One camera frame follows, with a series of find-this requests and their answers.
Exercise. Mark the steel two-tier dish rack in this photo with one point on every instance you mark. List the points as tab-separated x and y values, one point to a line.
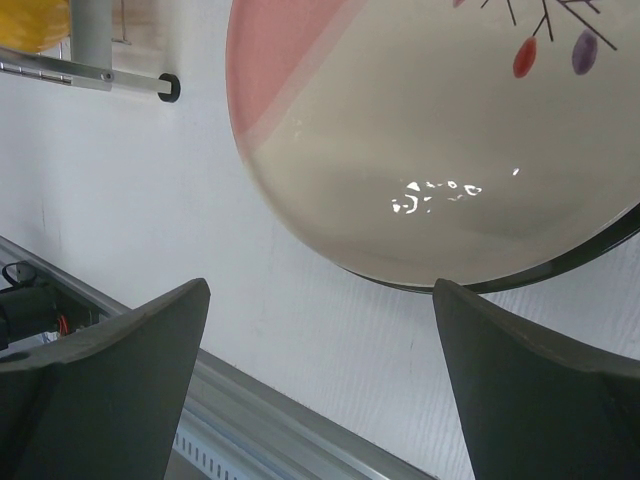
84	58

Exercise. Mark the pink and cream floral plate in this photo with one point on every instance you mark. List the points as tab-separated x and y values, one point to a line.
491	143

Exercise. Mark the aluminium mounting rail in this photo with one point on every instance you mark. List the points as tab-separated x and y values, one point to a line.
234	427

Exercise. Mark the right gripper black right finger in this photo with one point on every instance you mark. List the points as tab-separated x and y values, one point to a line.
534	403

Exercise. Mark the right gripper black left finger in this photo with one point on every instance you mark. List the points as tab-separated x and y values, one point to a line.
104	402

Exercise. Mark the yellow orange bowl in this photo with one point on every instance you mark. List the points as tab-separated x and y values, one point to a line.
34	26

